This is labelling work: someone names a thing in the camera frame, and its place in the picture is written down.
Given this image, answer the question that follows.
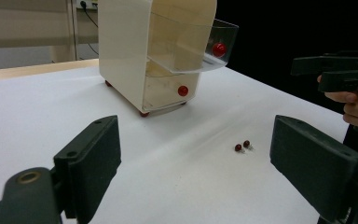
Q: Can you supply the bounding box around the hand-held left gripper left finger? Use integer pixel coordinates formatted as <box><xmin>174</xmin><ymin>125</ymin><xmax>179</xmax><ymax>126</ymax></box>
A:
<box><xmin>53</xmin><ymin>115</ymin><xmax>122</xmax><ymax>224</ymax></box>

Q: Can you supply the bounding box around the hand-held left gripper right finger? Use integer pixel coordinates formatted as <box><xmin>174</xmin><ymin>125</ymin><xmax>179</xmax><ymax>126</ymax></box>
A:
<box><xmin>269</xmin><ymin>115</ymin><xmax>358</xmax><ymax>223</ymax></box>

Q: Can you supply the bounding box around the thin dark pole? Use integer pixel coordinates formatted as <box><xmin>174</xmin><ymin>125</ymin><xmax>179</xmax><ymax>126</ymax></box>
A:
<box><xmin>72</xmin><ymin>0</ymin><xmax>78</xmax><ymax>61</ymax></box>

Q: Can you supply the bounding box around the white wall socket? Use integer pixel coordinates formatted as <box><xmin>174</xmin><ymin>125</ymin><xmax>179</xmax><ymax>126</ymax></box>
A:
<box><xmin>74</xmin><ymin>0</ymin><xmax>99</xmax><ymax>10</ymax></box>

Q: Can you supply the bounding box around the black power cable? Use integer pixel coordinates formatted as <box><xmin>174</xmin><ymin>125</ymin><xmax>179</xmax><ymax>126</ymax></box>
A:
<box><xmin>79</xmin><ymin>0</ymin><xmax>100</xmax><ymax>57</ymax></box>

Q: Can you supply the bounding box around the clear drawer with red knob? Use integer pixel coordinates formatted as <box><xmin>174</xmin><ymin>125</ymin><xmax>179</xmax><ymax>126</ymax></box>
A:
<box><xmin>143</xmin><ymin>73</ymin><xmax>201</xmax><ymax>111</ymax></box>
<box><xmin>147</xmin><ymin>12</ymin><xmax>241</xmax><ymax>75</ymax></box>

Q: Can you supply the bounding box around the cream drawer cabinet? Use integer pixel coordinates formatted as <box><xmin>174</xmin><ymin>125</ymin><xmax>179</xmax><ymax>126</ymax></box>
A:
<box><xmin>97</xmin><ymin>0</ymin><xmax>218</xmax><ymax>119</ymax></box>

